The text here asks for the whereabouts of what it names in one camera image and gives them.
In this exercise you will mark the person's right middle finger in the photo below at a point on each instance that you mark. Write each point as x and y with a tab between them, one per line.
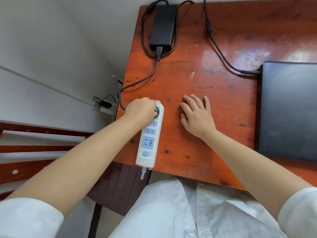
191	102

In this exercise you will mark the person's right forearm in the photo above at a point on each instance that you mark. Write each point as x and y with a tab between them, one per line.
250	168

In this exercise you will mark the black laptop power adapter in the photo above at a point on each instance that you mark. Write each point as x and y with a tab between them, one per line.
163	24

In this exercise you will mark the white blue power strip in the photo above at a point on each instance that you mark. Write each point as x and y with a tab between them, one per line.
149	143

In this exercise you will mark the dark wooden chair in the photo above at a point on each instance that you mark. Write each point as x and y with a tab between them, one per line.
118	188

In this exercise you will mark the red-brown wooden frame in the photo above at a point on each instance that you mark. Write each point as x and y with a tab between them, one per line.
29	171

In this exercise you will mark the person's right thumb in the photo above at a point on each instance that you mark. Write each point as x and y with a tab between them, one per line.
184	120

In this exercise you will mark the small black charger plug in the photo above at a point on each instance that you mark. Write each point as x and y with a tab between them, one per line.
105	104

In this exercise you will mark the person's left forearm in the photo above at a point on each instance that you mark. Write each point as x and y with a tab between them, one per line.
81	161

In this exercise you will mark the person's left fingers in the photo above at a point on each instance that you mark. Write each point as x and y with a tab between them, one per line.
150	106

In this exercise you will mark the white button shirt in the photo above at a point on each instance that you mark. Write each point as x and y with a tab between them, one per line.
173	210

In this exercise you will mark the black power plug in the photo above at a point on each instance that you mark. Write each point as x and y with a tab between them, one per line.
157	112

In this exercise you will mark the person's right hand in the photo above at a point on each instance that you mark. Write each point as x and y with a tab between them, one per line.
199	121

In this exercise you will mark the person's left hand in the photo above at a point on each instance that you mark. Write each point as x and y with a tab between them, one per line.
138	111

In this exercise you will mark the black laptop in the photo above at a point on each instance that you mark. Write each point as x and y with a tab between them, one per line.
288	111

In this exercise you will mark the person's right little finger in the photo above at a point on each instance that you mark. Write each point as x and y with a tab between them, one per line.
207	103

